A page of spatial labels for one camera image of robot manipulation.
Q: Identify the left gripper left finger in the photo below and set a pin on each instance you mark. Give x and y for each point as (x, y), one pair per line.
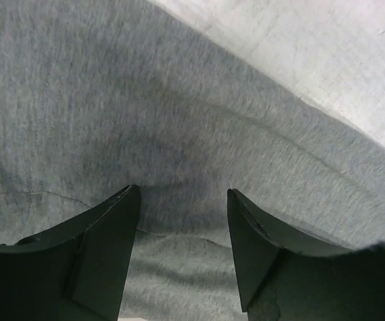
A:
(75, 270)

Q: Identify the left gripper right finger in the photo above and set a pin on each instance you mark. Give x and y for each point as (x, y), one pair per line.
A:
(284, 273)

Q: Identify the grey t-shirt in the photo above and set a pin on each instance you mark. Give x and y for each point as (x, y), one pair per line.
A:
(97, 95)

